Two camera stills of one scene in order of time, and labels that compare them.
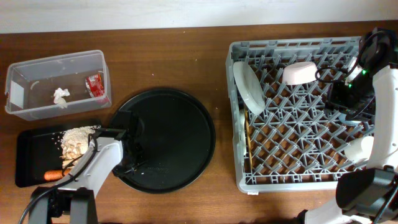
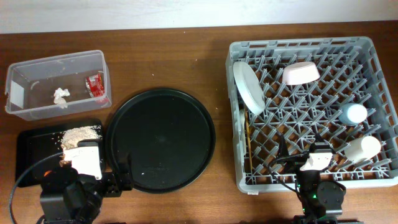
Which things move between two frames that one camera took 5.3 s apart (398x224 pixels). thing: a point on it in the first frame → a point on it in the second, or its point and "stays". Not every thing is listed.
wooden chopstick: x=249 y=139 stays
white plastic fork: x=242 y=126 stays
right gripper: x=333 y=98 → x=283 y=151
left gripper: x=141 y=156 → x=124 y=177
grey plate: x=249 y=88 stays
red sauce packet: x=94 y=85 stays
